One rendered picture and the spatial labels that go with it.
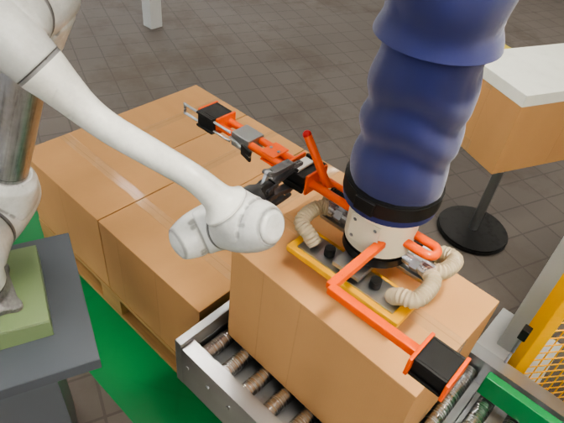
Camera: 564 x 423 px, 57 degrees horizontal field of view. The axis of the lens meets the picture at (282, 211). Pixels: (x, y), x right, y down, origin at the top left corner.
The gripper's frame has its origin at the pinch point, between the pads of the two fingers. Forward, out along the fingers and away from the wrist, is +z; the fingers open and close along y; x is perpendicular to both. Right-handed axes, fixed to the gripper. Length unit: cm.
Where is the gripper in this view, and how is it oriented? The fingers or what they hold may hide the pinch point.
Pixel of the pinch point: (300, 170)
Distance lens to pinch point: 139.0
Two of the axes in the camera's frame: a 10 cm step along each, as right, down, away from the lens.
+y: -0.9, 7.4, 6.6
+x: 7.3, 5.0, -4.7
